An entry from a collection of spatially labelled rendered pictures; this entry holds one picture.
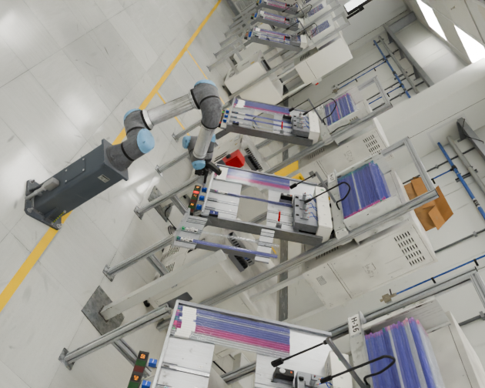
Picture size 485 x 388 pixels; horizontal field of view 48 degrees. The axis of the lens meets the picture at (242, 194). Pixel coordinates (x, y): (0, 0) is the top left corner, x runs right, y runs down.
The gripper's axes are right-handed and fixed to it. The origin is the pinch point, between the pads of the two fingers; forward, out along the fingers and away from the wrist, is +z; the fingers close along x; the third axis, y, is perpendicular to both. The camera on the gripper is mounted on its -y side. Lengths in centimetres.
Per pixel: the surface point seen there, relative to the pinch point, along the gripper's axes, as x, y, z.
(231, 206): 14.3, -18.6, 2.4
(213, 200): 12.3, -7.4, 1.8
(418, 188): -23, -135, -16
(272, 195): -9.3, -43.4, 2.4
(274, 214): 13.6, -44.9, 2.4
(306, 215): 19, -63, -4
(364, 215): 34, -92, -19
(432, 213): 3, -140, -13
